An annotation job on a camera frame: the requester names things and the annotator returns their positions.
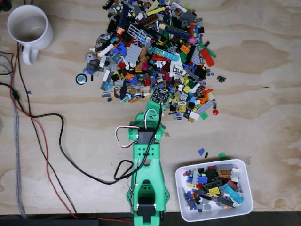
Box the grey studded Lego plate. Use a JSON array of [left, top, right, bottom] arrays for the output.
[[196, 99, 214, 115]]

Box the light blue long Lego piece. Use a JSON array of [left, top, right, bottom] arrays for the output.
[[152, 47, 180, 62]]

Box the grey square Lego plate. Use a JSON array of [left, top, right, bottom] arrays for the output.
[[124, 43, 143, 64]]

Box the grey wedge Lego plate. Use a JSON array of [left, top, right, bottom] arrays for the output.
[[190, 49, 202, 66]]

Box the red long Lego plate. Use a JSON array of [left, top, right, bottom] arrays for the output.
[[200, 48, 215, 68]]

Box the black round Lego wheel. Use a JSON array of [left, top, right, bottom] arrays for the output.
[[75, 73, 87, 85]]

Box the white Lego window grille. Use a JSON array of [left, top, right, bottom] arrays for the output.
[[127, 23, 145, 41]]

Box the grey round Lego piece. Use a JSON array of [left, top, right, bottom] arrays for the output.
[[85, 52, 98, 64]]

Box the dark blue long Lego plate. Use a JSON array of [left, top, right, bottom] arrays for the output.
[[165, 25, 190, 40]]

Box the black Lego slope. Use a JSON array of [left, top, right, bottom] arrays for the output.
[[205, 168, 219, 180]]

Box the brown Lego plate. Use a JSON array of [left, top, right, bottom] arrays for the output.
[[139, 14, 160, 27]]

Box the dark blue long Lego brick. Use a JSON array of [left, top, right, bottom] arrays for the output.
[[118, 4, 130, 29]]

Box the yellow long Lego plate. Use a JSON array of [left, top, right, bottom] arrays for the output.
[[146, 6, 166, 16]]

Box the dark grey Lego plate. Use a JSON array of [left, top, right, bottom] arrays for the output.
[[180, 9, 197, 24]]

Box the white grey Lego brick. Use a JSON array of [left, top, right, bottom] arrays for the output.
[[230, 168, 241, 183]]

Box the white plastic bin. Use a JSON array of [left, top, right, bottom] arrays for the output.
[[174, 158, 254, 223]]

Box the teal long Lego piece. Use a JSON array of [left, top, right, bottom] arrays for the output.
[[222, 183, 245, 205]]

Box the grey Lego brick with holes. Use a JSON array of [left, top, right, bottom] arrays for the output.
[[217, 195, 236, 208]]

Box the dark grey Technic brick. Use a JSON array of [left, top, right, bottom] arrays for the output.
[[202, 179, 223, 190]]

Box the white ceramic mug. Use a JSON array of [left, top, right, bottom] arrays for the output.
[[7, 4, 54, 65]]

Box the white red gripper servo wire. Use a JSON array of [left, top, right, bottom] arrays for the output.
[[143, 109, 158, 130]]

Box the black camera circuit board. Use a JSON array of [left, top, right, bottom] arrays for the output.
[[150, 88, 171, 105]]

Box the white red servo cable loop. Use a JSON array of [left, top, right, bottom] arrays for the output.
[[115, 125, 141, 149]]

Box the thick black cable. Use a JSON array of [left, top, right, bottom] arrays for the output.
[[10, 87, 163, 186]]

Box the thin black wire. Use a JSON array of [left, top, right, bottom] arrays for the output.
[[17, 46, 78, 214]]

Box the grey braided cable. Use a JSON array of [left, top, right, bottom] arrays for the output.
[[0, 55, 27, 218]]

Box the black cable loop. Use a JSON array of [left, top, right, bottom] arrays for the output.
[[0, 50, 15, 76]]

